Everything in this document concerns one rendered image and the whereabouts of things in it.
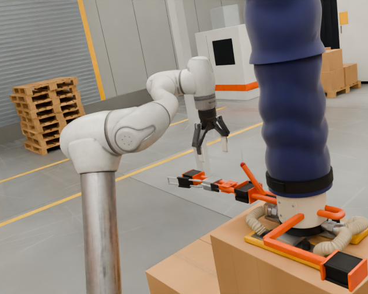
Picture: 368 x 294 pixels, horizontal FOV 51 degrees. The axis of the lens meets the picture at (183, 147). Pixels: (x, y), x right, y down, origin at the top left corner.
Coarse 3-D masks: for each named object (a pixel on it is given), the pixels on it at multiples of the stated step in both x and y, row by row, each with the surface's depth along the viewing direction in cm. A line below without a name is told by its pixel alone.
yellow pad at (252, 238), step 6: (252, 234) 147; (264, 234) 144; (246, 240) 146; (252, 240) 143; (258, 240) 142; (306, 240) 131; (258, 246) 142; (264, 246) 139; (294, 246) 133; (300, 246) 133; (306, 246) 129; (312, 246) 131; (276, 252) 135; (282, 252) 133; (312, 252) 128; (294, 258) 129; (306, 264) 126; (312, 264) 124
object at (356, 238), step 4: (328, 220) 146; (332, 220) 141; (336, 220) 140; (340, 220) 145; (364, 232) 135; (352, 236) 134; (356, 236) 133; (360, 236) 133; (364, 236) 135; (352, 240) 132; (356, 240) 132
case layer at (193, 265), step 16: (224, 224) 246; (208, 240) 230; (176, 256) 220; (192, 256) 217; (208, 256) 214; (160, 272) 207; (176, 272) 205; (192, 272) 202; (208, 272) 200; (160, 288) 203; (176, 288) 192; (192, 288) 190; (208, 288) 188
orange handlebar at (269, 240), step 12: (228, 192) 163; (276, 204) 144; (300, 216) 130; (324, 216) 129; (336, 216) 126; (276, 228) 124; (288, 228) 126; (264, 240) 119; (276, 240) 118; (288, 252) 113; (300, 252) 110
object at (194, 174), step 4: (188, 172) 186; (192, 172) 185; (196, 172) 184; (200, 172) 183; (204, 172) 184; (184, 176) 184; (188, 176) 182; (192, 176) 180; (196, 176) 181; (200, 176) 182; (192, 184) 181; (196, 184) 181
